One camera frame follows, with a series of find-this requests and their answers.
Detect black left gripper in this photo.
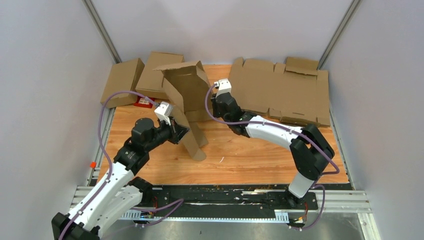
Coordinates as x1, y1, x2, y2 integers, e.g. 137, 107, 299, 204
146, 115, 191, 152

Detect brown cardboard box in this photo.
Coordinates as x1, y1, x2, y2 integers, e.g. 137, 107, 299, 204
153, 60, 212, 161

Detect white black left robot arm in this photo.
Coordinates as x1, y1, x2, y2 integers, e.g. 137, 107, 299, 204
51, 117, 190, 240

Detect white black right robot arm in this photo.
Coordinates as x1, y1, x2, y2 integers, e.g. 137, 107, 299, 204
210, 93, 335, 209

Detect folded cardboard box right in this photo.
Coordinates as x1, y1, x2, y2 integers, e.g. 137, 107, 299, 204
135, 51, 184, 100

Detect folded cardboard box left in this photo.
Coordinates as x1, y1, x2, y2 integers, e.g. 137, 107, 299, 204
100, 58, 145, 108

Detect red card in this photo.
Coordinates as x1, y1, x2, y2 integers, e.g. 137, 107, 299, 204
133, 96, 153, 109

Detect stack of flat cardboard sheets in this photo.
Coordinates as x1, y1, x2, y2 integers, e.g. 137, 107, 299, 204
228, 57, 331, 126

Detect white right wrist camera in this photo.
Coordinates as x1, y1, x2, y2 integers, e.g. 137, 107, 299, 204
214, 78, 232, 96

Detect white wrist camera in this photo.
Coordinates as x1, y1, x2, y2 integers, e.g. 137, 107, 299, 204
214, 78, 232, 96
154, 101, 173, 126

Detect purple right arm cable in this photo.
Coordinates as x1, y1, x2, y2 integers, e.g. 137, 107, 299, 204
204, 84, 341, 231

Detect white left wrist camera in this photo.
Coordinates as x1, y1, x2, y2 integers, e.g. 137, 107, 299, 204
154, 101, 173, 126

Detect orange clip on rail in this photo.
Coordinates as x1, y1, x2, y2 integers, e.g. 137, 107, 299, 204
90, 161, 97, 169

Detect black metal base rail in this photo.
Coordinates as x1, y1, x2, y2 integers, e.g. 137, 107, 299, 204
69, 183, 374, 223

